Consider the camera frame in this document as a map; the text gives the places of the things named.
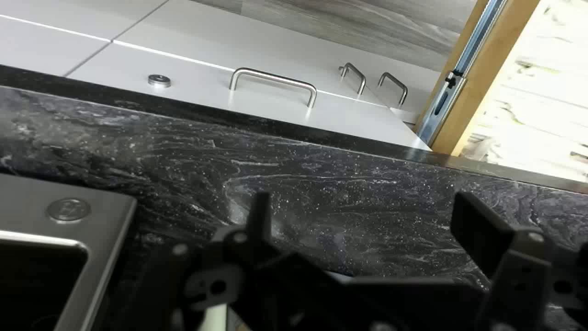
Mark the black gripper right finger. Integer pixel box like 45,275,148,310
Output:
449,191,588,331

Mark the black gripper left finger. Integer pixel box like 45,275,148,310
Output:
174,191,346,331

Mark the white drawer front with lock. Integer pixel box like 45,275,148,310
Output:
65,38,433,152

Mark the open wooden drawer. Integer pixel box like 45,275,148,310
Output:
414,0,588,183

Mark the wide white drawer front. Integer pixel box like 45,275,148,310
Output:
0,12,115,79

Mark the stainless steel sink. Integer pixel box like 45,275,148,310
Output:
0,172,141,331

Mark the round silver lock cylinder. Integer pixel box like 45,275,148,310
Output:
148,71,175,90

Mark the white lower cabinet door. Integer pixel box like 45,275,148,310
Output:
113,0,446,115

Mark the round silver sink button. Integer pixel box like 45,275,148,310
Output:
45,194,95,226

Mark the wide white cabinet door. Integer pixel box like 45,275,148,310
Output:
0,0,170,44

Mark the silver drawer bar handle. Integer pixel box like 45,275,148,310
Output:
229,66,321,112

